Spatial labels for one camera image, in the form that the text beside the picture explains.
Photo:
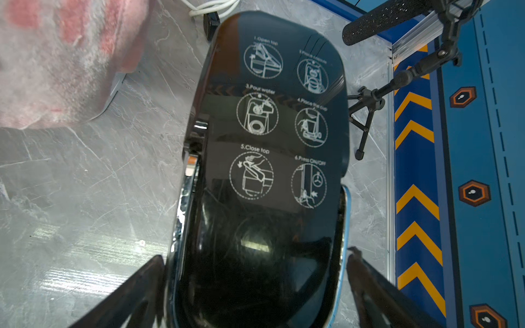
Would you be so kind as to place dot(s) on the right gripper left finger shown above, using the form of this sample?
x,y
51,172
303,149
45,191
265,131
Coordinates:
x,y
138,302

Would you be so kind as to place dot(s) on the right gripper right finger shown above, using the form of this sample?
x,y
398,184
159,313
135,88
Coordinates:
x,y
378,302

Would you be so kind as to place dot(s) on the white coffee machine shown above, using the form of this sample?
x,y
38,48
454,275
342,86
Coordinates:
x,y
115,87

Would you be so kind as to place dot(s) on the black coffee machine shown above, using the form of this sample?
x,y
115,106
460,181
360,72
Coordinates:
x,y
262,223

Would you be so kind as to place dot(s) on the pink cloth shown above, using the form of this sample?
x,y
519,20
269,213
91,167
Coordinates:
x,y
59,58

